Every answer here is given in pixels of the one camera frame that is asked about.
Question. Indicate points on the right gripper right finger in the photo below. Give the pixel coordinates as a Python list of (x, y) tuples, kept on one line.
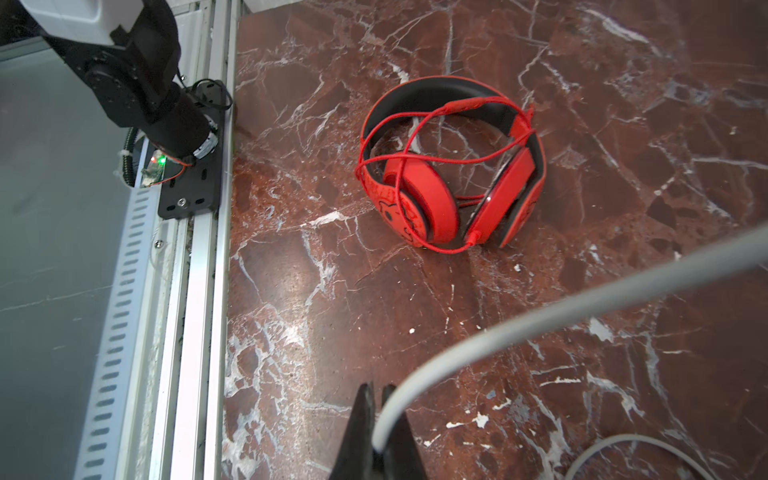
[(401, 460)]

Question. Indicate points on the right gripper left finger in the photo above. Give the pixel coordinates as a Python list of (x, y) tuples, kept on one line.
[(355, 458)]

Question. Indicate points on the red black headphones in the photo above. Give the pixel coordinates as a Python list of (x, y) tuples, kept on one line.
[(448, 205)]

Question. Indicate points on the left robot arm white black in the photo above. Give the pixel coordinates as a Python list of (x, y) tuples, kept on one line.
[(127, 53)]

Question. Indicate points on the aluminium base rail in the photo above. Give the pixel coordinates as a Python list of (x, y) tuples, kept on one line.
[(155, 408)]

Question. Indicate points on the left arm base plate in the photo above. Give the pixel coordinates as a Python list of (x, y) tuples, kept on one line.
[(192, 162)]

